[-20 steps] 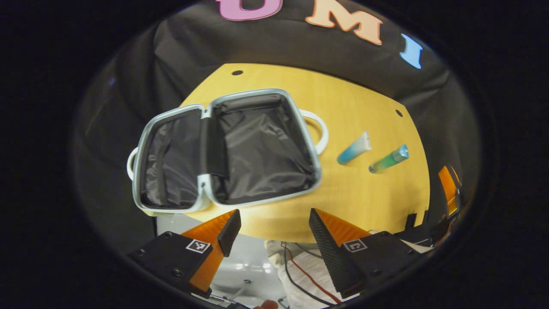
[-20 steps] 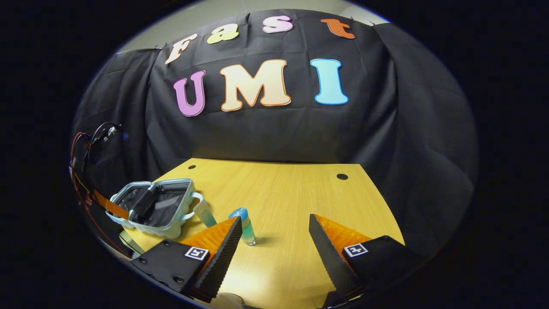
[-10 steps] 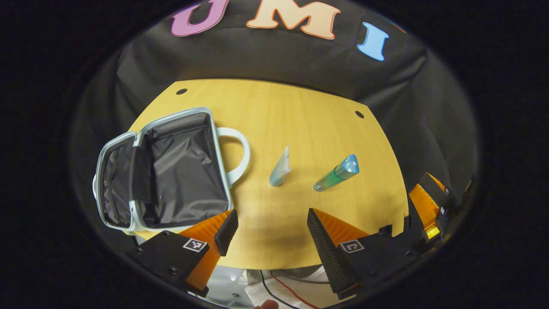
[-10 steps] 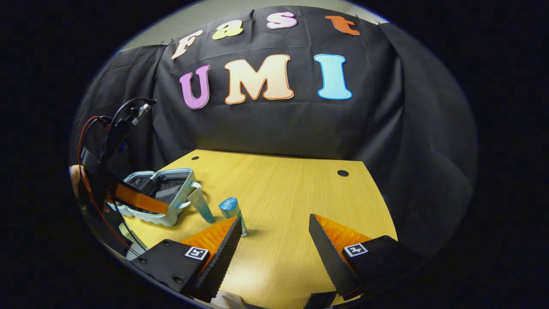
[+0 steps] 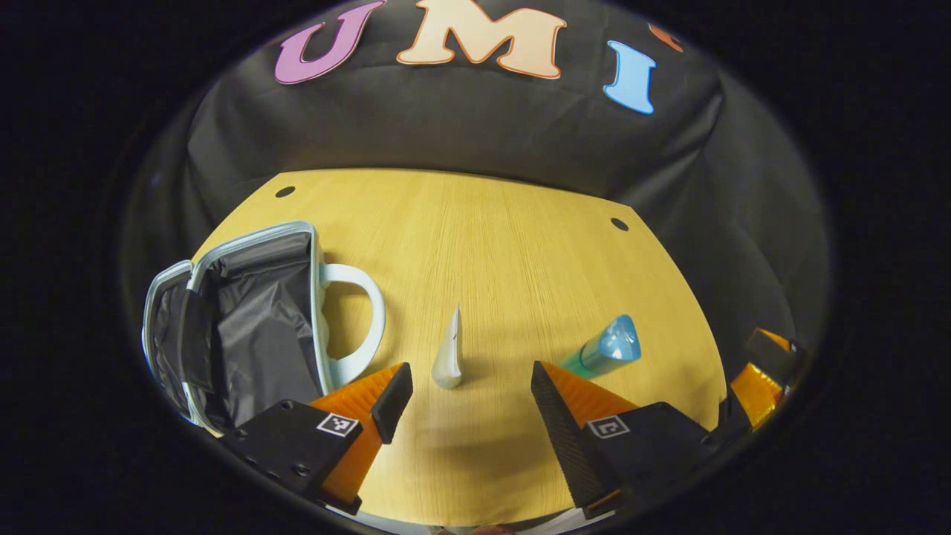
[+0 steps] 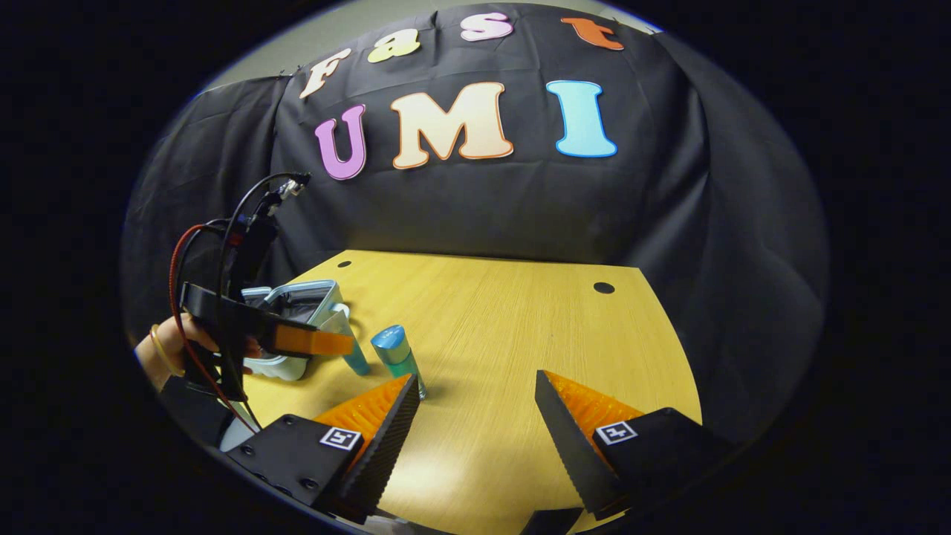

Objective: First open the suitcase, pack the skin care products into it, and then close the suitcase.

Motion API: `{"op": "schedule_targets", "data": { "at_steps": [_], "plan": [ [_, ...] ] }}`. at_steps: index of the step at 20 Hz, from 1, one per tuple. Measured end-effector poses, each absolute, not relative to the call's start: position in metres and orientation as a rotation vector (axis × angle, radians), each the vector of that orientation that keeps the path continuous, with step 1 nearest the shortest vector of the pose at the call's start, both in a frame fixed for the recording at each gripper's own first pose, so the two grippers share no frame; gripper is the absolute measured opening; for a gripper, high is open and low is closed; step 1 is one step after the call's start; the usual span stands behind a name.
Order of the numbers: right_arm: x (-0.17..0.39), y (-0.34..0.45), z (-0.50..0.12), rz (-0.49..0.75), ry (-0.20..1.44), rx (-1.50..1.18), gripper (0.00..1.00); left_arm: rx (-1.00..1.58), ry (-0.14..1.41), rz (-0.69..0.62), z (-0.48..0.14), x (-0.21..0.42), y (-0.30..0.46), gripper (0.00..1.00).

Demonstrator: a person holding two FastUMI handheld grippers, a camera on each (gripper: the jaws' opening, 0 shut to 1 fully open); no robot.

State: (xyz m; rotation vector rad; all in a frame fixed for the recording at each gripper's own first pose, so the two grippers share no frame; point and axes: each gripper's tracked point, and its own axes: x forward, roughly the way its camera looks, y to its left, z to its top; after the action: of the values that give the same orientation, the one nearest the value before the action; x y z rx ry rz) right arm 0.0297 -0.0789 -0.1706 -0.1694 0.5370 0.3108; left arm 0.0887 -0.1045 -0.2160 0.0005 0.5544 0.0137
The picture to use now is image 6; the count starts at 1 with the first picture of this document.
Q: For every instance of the light blue suitcase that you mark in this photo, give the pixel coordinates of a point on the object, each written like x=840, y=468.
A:
x=301, y=301

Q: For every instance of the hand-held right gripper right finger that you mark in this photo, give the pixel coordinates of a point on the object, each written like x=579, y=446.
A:
x=568, y=446

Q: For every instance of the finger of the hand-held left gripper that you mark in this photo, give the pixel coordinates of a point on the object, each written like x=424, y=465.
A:
x=312, y=342

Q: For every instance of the black backdrop cloth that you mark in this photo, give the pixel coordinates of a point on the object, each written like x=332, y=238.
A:
x=483, y=200

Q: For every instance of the teal skin care tube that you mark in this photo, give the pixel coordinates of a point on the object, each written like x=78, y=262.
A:
x=356, y=360

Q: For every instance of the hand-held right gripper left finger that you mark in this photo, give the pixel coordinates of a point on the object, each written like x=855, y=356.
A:
x=390, y=438

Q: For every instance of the blue capped clear bottle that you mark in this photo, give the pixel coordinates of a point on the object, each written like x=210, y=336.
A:
x=397, y=353

